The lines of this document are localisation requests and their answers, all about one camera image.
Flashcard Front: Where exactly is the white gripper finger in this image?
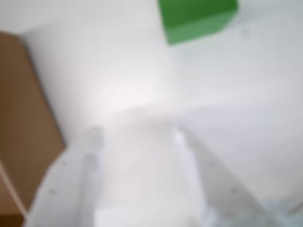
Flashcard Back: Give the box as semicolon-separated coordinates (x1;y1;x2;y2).
174;126;269;227
23;125;105;227

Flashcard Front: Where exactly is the green cube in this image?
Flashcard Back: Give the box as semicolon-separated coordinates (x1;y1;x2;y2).
158;0;239;45

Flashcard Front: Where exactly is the brown cardboard box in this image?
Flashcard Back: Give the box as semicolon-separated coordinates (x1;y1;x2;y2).
0;32;66;227

